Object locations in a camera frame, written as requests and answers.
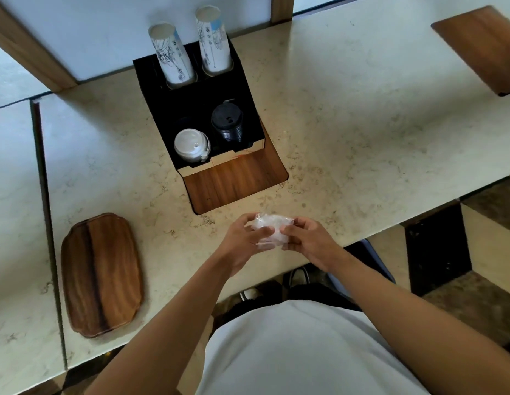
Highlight stack of printed paper cups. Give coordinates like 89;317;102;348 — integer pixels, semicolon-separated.
148;22;197;88
195;5;233;77

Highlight person's right shoe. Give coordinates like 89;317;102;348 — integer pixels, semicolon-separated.
288;266;310;289

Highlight person's left forearm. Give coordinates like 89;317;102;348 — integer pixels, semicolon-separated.
84;252;240;395

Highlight person's right forearm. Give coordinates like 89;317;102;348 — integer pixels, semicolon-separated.
326;248;510;395

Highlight blue stool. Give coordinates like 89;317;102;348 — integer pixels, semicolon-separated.
327;238;396;304

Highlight stack of black cup lids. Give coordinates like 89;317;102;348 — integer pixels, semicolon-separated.
210;99;244;143

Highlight person's black trousers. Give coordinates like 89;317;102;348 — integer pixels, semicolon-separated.
213;279;363;330

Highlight narrow wooden frame post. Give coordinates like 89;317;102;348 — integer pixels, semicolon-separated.
270;0;296;25

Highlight stack of white cup lids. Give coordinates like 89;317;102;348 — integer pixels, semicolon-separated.
174;128;211;163

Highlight black cup and lid organizer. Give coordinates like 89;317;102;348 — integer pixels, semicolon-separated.
133;35;289;215

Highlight clear plastic packet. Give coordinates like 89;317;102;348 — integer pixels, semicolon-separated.
250;213;295;250

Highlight rectangular wooden board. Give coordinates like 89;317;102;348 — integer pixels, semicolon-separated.
430;5;510;97

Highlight person's right hand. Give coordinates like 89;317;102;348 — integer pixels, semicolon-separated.
280;217;346;273

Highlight wide wooden frame post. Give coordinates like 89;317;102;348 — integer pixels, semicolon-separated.
0;0;79;93

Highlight person's left hand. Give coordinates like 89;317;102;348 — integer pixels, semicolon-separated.
216;213;276;278

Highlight oval wooden tray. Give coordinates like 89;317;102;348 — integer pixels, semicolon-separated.
60;212;145;339

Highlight person's white shirt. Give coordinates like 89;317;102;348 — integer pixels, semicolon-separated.
195;299;433;395

